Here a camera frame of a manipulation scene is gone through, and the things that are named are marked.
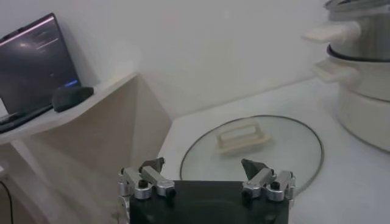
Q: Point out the white side table beige panel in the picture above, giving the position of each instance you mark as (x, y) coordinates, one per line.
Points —
(122, 128)

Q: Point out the black computer mouse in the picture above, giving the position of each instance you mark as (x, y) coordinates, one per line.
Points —
(71, 97)

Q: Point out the round glass pot lid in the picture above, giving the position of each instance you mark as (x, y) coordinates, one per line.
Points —
(289, 146)

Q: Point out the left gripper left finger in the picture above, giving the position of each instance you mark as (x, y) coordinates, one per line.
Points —
(152, 182)

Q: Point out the black laptop with text screen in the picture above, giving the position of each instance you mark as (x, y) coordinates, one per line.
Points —
(33, 67)

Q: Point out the cream electric cooking pot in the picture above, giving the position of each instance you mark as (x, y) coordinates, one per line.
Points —
(365, 115)

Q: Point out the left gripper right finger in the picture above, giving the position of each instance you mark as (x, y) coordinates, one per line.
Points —
(265, 182)

